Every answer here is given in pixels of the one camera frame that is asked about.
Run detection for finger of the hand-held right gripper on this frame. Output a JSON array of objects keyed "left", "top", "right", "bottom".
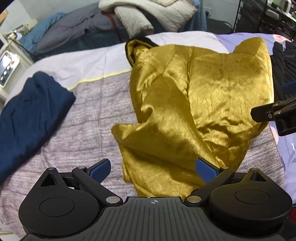
[
  {"left": 282, "top": 81, "right": 296, "bottom": 96},
  {"left": 251, "top": 97, "right": 296, "bottom": 137}
]

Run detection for white appliance with knobs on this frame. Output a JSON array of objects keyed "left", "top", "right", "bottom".
[{"left": 0, "top": 51, "right": 20, "bottom": 87}]

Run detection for black metal rack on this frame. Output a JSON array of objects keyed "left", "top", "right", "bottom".
[{"left": 233, "top": 0, "right": 296, "bottom": 42}]

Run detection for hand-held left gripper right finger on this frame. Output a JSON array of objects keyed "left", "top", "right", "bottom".
[{"left": 184, "top": 158, "right": 266, "bottom": 207}]

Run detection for navy blue garment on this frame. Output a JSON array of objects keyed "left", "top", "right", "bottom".
[{"left": 0, "top": 71, "right": 76, "bottom": 186}]

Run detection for grey duvet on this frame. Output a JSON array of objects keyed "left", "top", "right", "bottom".
[{"left": 35, "top": 3, "right": 130, "bottom": 55}]

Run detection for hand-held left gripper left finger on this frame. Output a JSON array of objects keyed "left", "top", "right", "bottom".
[{"left": 40, "top": 158, "right": 123, "bottom": 205}]

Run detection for gold jacket with black lining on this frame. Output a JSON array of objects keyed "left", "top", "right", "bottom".
[{"left": 111, "top": 37, "right": 275, "bottom": 197}]

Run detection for red strap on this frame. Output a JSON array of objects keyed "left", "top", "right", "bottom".
[{"left": 108, "top": 13, "right": 124, "bottom": 43}]

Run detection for white bed sheet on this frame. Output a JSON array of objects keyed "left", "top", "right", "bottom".
[{"left": 5, "top": 31, "right": 229, "bottom": 105}]

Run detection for black knit garment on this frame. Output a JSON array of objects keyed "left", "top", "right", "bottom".
[{"left": 270, "top": 41, "right": 296, "bottom": 102}]

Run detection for blue pillow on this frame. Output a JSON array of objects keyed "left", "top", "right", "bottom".
[{"left": 20, "top": 13, "right": 66, "bottom": 52}]

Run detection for cream padded jacket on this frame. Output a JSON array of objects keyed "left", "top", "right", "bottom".
[{"left": 99, "top": 0, "right": 198, "bottom": 38}]

